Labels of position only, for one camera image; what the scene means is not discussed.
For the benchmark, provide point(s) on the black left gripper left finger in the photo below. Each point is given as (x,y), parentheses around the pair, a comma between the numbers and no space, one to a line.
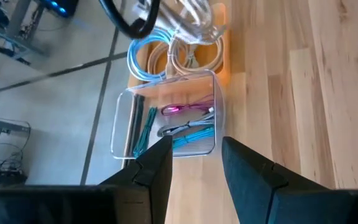
(157,174)

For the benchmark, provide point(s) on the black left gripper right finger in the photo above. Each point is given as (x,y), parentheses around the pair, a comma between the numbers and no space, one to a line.
(250,186)

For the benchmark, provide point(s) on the clear plastic bin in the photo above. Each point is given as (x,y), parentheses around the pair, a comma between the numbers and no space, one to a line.
(182,90)

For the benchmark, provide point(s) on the orange plastic bin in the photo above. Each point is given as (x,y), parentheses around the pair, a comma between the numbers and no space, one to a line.
(225,62)

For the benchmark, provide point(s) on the black device with blue lights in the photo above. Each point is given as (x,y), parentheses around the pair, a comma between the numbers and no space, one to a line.
(61,7)

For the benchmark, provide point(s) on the grey metal desk frame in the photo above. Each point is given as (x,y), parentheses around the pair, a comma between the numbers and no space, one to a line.
(20,12)

